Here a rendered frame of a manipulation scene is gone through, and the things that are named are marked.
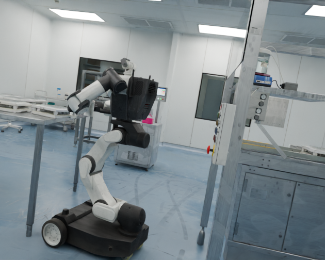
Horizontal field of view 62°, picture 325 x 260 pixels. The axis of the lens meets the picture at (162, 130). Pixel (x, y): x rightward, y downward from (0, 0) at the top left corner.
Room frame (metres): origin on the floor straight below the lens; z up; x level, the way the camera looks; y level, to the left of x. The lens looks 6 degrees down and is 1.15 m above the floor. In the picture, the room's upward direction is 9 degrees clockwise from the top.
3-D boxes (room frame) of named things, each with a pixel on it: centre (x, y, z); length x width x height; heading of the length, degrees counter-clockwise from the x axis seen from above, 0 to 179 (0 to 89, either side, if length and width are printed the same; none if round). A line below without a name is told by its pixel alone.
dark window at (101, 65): (7.38, 1.88, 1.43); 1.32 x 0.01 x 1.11; 80
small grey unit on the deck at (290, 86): (1.93, -0.83, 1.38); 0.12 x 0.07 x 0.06; 82
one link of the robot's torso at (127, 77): (1.97, 0.25, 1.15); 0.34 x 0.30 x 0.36; 159
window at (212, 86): (6.82, -1.45, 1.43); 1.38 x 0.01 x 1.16; 80
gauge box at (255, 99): (1.89, -0.57, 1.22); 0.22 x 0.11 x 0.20; 82
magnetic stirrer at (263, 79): (1.98, -0.60, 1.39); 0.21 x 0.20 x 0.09; 172
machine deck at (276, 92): (2.00, -0.79, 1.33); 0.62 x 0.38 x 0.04; 82
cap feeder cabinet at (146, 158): (4.53, 0.37, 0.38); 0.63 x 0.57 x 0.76; 80
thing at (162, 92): (4.63, 0.14, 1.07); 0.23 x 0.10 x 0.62; 80
